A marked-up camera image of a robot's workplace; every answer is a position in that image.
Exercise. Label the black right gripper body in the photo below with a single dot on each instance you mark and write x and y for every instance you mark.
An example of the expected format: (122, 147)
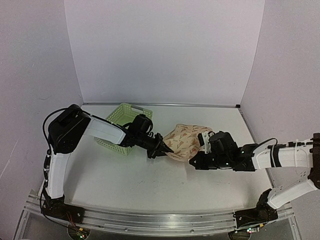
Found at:
(221, 162)

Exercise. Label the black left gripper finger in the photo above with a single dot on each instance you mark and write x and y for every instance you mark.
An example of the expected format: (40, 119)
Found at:
(152, 154)
(160, 146)

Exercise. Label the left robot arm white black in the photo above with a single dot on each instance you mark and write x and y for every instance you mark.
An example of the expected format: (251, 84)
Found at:
(63, 135)

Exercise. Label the beige tulip mesh laundry bag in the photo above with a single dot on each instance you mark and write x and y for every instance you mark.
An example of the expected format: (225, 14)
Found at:
(184, 142)

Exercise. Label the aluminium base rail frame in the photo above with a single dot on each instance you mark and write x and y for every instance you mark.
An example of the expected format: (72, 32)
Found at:
(157, 198)

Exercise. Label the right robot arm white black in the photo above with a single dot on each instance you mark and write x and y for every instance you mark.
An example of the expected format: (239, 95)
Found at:
(294, 154)

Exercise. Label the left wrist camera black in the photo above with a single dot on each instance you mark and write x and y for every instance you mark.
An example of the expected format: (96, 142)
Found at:
(140, 126)

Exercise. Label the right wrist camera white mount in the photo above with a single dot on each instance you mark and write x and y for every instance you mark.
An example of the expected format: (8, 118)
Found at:
(204, 141)

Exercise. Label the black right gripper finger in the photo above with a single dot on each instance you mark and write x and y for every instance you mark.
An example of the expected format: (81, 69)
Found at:
(198, 159)
(198, 165)

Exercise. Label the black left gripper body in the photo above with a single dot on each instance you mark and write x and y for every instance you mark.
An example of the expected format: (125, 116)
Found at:
(146, 142)

